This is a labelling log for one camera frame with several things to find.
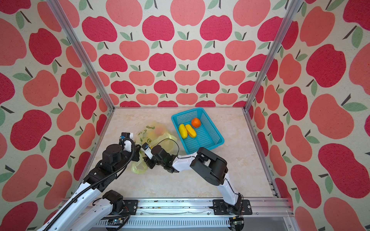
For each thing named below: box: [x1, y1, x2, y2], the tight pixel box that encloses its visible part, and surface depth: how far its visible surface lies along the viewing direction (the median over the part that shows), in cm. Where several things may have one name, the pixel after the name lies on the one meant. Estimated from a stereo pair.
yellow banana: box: [185, 124, 197, 139], surface depth 103 cm
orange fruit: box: [191, 117, 202, 129], surface depth 107 cm
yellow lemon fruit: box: [178, 123, 188, 140], surface depth 103 cm
